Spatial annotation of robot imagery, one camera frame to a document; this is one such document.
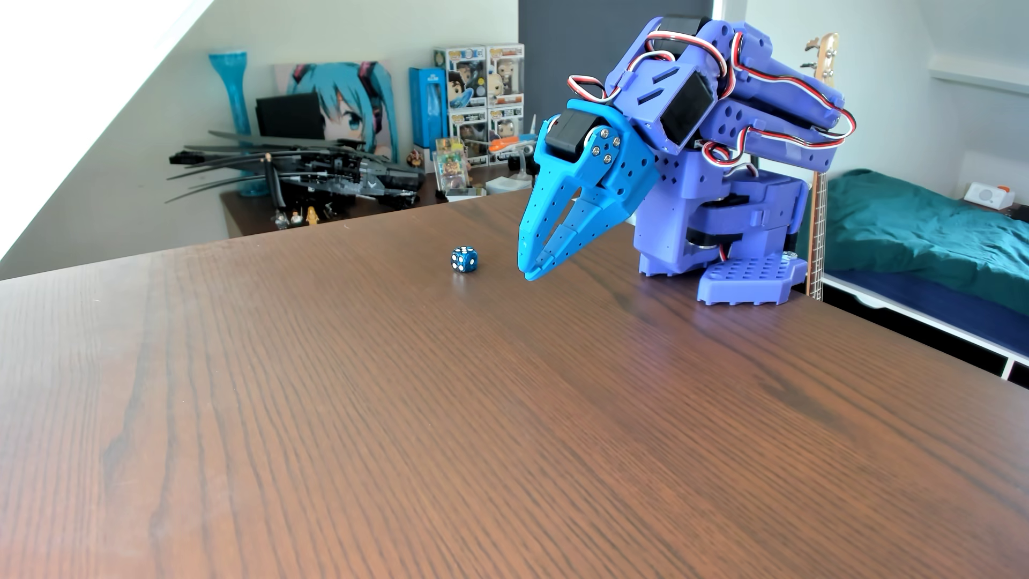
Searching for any white wall shelf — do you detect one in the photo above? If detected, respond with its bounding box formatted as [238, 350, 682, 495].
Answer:
[928, 55, 1029, 98]

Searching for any black rectangular box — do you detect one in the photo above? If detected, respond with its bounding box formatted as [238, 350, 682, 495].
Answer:
[256, 92, 326, 142]

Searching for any dark wooden side desk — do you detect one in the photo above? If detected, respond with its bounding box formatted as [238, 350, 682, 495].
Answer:
[219, 165, 527, 239]

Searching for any blue glass vase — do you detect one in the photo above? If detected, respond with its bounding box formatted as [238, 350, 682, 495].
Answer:
[208, 51, 270, 199]

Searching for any bed with teal blanket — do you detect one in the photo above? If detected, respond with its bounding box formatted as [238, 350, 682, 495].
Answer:
[824, 169, 1029, 316]

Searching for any colourful acrylic figure stand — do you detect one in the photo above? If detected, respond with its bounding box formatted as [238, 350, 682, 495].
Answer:
[434, 138, 488, 202]

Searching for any black helicopter model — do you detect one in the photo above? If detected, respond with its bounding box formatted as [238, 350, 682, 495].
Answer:
[165, 130, 426, 213]

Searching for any figure box with grey figure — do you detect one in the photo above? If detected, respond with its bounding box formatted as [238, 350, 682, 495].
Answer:
[448, 107, 490, 166]

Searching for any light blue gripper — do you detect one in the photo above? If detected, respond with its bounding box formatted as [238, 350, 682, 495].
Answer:
[518, 100, 661, 283]

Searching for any figure box with brown figure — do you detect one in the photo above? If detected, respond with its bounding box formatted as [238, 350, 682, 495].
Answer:
[488, 105, 525, 162]

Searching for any teal-haired anime girl picture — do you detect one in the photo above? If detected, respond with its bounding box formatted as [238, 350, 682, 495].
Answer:
[273, 61, 399, 162]

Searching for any white bed frame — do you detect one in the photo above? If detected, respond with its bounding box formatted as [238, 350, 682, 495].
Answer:
[820, 273, 1029, 381]

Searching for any wooden bass guitar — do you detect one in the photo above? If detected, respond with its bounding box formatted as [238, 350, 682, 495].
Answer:
[804, 32, 841, 302]

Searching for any figure box with pale figure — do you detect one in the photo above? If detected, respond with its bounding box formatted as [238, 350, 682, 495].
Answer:
[486, 44, 525, 107]

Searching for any orange white model plane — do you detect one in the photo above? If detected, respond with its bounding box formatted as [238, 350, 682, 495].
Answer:
[486, 132, 536, 159]

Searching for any dark blue mattress sheet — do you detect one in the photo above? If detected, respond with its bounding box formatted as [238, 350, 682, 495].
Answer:
[824, 269, 1029, 360]

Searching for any red white black servo cable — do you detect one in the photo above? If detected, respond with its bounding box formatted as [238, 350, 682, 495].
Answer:
[566, 31, 858, 167]

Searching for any tall blue box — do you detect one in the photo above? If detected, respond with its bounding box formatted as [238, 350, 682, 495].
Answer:
[408, 66, 448, 151]

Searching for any small white radio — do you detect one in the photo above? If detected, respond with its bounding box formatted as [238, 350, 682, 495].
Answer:
[963, 182, 1016, 211]

